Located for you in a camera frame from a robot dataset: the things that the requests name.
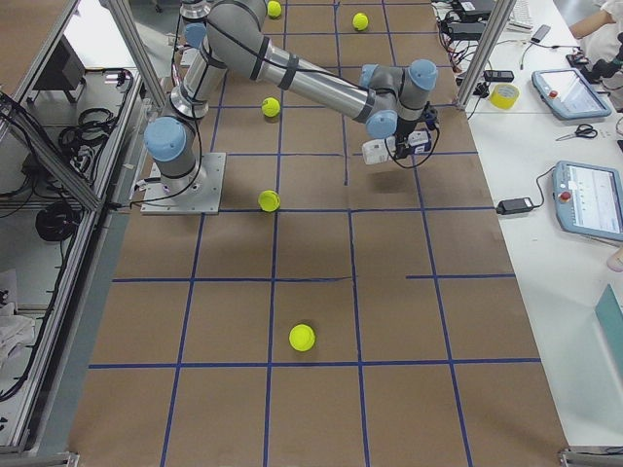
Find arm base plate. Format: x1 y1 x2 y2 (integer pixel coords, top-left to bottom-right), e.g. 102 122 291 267
140 153 226 215

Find teach pendant far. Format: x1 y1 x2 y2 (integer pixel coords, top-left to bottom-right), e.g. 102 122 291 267
531 68 611 121

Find teach pendant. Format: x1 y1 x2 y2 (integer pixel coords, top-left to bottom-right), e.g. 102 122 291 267
531 68 611 121
552 161 622 241

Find tennis ball centre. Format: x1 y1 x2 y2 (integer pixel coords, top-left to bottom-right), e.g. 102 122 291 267
258 190 280 212

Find tennis ball with lettering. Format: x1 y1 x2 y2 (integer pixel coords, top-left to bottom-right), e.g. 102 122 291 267
351 12 369 31

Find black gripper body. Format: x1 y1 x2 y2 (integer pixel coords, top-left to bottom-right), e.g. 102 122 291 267
393 127 414 161

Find teach pendant near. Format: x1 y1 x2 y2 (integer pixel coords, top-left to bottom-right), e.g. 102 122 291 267
552 161 622 241

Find black scissors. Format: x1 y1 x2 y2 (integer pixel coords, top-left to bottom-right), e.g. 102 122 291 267
556 124 598 141

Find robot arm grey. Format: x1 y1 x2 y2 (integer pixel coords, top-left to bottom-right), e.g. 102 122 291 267
144 1 438 192

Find white tennis ball can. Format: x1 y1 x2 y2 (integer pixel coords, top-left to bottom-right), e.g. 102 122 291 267
362 129 432 165

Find tennis ball under gripper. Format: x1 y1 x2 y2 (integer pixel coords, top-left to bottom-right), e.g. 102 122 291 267
261 96 281 118
288 323 316 352

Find yellow tape roll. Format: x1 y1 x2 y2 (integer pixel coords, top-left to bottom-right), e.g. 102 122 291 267
490 83 520 110

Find black power adapter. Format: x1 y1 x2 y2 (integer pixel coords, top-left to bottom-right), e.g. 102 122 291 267
495 198 534 215

